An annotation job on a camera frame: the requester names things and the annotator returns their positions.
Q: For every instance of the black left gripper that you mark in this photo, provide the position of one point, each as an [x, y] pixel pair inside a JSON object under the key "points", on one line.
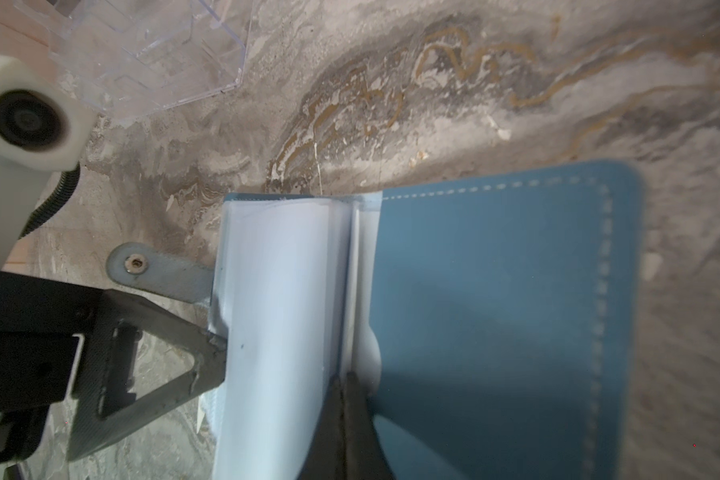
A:
{"points": [[139, 362]]}

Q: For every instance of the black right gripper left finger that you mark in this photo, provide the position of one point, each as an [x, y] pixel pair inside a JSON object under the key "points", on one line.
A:
{"points": [[325, 459]]}

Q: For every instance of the clear acrylic card stand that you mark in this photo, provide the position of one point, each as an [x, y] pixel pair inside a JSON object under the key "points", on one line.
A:
{"points": [[128, 59]]}

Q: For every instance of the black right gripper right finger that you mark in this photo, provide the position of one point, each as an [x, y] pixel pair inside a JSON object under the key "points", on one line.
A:
{"points": [[364, 456]]}

